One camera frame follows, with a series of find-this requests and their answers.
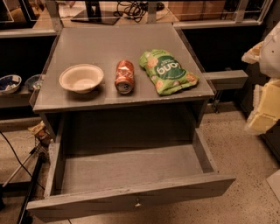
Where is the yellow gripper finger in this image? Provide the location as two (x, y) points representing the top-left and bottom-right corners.
(241, 41), (263, 64)
(244, 78), (280, 135)

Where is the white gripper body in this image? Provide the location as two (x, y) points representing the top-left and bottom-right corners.
(259, 22), (280, 79)

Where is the metal drawer knob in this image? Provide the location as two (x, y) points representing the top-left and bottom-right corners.
(134, 198), (142, 208)

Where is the open grey top drawer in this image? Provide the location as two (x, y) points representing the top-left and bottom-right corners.
(27, 115), (235, 222)

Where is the grey side shelf block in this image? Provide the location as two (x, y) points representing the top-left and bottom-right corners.
(203, 70), (248, 90)

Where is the cardboard box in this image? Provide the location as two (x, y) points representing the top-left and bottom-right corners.
(168, 0), (226, 21)

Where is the green chip bag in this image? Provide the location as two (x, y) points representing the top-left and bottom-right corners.
(139, 49), (200, 96)

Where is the grey cabinet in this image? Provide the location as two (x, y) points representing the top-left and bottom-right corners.
(33, 24), (214, 137)

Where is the black monitor stand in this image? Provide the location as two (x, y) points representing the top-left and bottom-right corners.
(71, 0), (118, 25)

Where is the white paper bowl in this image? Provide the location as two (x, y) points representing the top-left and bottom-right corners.
(59, 64), (104, 94)

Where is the dark small bowl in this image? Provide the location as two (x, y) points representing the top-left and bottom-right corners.
(24, 74), (45, 91)

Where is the brown snack bag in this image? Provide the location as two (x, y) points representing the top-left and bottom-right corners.
(28, 121), (52, 146)

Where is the black metal stand leg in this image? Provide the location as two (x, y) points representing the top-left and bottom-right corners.
(17, 152), (46, 224)

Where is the black cable bundle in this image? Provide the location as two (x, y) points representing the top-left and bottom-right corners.
(113, 1), (165, 24)

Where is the black floor cable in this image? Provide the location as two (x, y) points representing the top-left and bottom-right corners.
(0, 130), (46, 191)

